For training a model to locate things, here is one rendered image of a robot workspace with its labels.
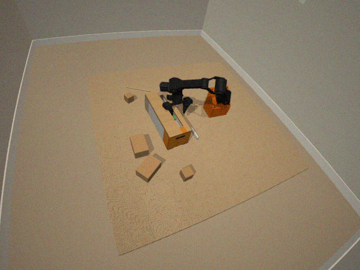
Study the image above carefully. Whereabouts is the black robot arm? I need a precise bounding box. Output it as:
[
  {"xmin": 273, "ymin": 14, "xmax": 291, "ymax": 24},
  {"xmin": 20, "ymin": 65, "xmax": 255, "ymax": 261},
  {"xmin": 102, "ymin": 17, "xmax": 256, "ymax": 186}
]
[{"xmin": 159, "ymin": 76, "xmax": 231, "ymax": 105}]

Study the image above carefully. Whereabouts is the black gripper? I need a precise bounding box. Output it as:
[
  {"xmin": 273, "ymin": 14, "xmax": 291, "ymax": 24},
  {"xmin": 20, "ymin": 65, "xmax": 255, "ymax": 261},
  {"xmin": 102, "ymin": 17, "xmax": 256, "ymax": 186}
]
[{"xmin": 162, "ymin": 93, "xmax": 193, "ymax": 115}]

